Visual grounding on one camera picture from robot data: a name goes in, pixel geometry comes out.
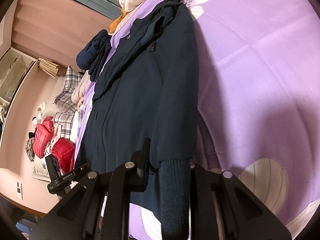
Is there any dark navy jacket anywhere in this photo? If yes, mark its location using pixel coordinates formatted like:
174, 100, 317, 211
75, 0, 199, 239

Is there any red puffer jacket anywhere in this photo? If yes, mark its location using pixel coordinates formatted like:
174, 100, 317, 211
33, 116, 54, 159
52, 137, 75, 174

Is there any grey plaid blanket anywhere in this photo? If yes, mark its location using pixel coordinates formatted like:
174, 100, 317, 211
54, 67, 82, 139

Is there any pale pink garment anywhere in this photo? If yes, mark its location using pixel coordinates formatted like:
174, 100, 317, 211
71, 71, 92, 104

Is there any wooden shelf cabinet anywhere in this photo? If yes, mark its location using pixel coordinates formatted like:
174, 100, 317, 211
0, 47, 37, 124

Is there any folded navy garment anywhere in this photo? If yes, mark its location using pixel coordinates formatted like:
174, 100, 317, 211
76, 29, 112, 82

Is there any purple floral bed sheet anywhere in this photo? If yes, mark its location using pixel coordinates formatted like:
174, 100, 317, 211
73, 0, 320, 240

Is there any pink curtain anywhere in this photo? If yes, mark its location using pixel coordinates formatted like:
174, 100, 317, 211
11, 0, 112, 71

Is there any white wall power strip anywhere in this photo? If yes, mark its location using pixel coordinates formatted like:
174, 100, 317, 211
16, 181, 23, 200

